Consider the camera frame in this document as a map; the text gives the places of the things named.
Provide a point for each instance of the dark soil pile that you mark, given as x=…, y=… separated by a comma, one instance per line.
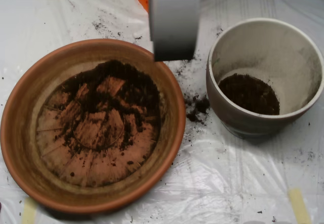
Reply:
x=141, y=82

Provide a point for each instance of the dark soil heap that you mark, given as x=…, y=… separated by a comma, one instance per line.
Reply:
x=248, y=94

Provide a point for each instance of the spilled soil patch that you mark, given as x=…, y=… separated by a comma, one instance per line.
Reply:
x=200, y=106

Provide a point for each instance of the white ceramic plant pot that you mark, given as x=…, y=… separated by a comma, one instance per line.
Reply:
x=265, y=51

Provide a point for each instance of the terracotta clay saucer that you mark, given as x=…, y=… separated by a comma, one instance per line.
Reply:
x=22, y=132

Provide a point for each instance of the clear plastic cover sheet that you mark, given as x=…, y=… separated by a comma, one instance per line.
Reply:
x=227, y=170

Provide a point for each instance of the beige masking tape strip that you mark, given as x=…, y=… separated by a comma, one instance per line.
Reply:
x=300, y=206
x=29, y=211

